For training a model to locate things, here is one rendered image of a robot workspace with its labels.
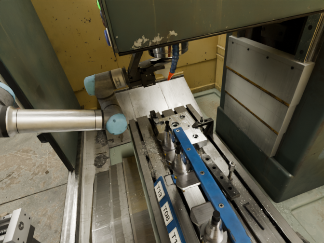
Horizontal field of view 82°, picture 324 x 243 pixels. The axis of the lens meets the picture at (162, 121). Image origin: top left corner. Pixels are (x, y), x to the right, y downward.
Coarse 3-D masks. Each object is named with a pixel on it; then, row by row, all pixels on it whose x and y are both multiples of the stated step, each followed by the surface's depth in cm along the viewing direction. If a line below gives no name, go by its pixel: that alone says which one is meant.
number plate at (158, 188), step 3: (159, 183) 88; (156, 186) 89; (159, 186) 88; (156, 189) 89; (159, 189) 87; (162, 189) 85; (156, 192) 88; (159, 192) 86; (162, 192) 84; (159, 195) 86; (162, 195) 84; (159, 198) 85; (159, 201) 85
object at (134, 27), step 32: (128, 0) 32; (160, 0) 33; (192, 0) 35; (224, 0) 36; (256, 0) 38; (288, 0) 40; (320, 0) 42; (128, 32) 35; (160, 32) 36; (192, 32) 38; (224, 32) 41
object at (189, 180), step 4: (188, 172) 60; (192, 172) 60; (180, 176) 59; (184, 176) 59; (188, 176) 59; (192, 176) 59; (196, 176) 58; (176, 180) 58; (180, 180) 58; (184, 180) 58; (188, 180) 58; (192, 180) 58; (196, 180) 57; (176, 184) 57; (180, 184) 57; (184, 184) 57; (188, 184) 57; (192, 184) 57; (196, 184) 56; (200, 184) 57; (180, 188) 56; (184, 188) 56; (188, 188) 56
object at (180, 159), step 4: (176, 152) 57; (176, 156) 57; (180, 156) 57; (184, 156) 58; (176, 160) 58; (180, 160) 58; (184, 160) 58; (176, 164) 59; (180, 164) 59; (184, 164) 59; (176, 168) 60; (180, 168) 59; (184, 168) 60
